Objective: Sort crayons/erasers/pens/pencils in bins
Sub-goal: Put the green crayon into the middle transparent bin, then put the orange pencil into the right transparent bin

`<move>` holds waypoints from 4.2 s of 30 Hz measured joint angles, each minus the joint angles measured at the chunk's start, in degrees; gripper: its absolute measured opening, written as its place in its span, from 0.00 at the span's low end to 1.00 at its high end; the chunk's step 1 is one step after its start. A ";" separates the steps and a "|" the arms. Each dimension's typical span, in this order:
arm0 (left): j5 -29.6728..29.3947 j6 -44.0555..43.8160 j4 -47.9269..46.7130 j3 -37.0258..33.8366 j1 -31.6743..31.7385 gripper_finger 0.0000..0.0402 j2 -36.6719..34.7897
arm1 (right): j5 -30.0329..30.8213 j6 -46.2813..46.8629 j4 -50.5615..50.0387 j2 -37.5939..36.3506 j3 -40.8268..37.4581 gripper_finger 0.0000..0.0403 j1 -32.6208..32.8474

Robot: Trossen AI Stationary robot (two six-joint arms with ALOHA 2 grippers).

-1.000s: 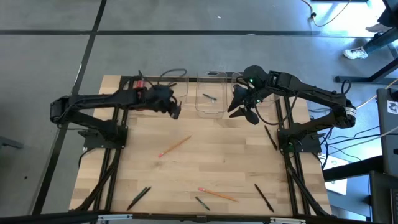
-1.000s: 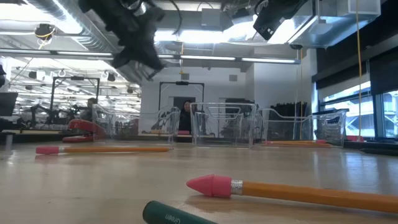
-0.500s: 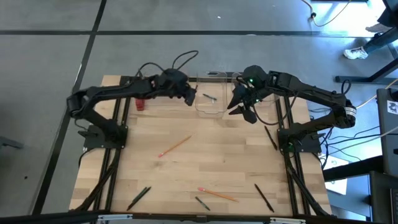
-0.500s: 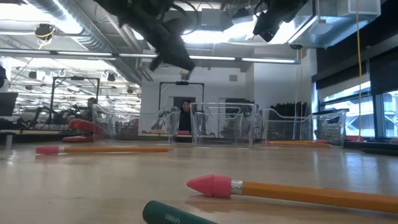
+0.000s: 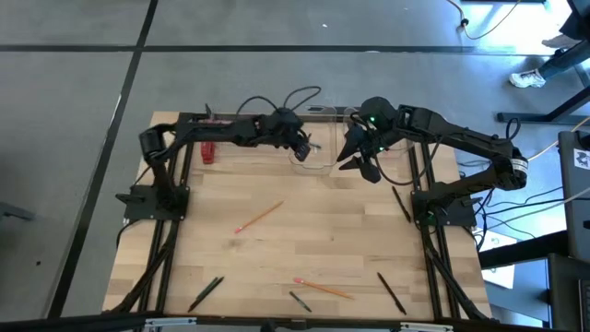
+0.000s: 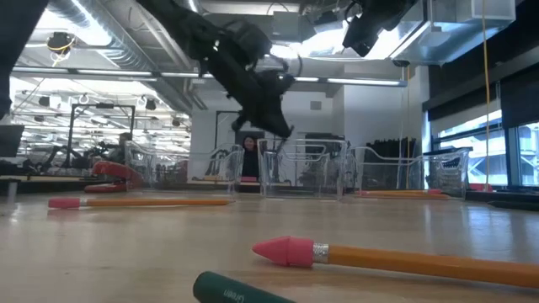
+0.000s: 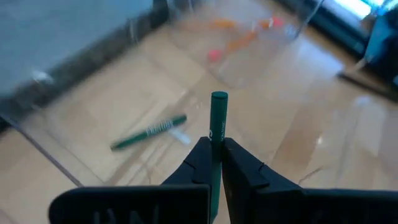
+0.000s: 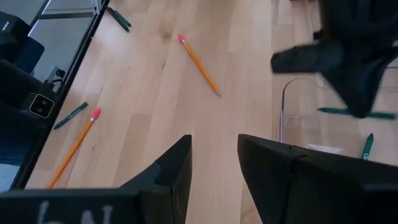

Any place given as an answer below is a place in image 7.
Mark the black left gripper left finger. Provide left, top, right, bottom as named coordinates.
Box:
left=48, top=136, right=215, bottom=224

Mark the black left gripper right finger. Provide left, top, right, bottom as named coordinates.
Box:
left=221, top=137, right=398, bottom=224

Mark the green marker pink tip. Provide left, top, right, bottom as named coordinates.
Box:
left=110, top=114, right=188, bottom=152

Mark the orange pencil pink cap eraser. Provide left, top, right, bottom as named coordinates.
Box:
left=207, top=29, right=261, bottom=63
left=211, top=17, right=285, bottom=30

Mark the narrow clear plastic bin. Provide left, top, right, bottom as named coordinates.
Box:
left=0, top=30, right=312, bottom=190

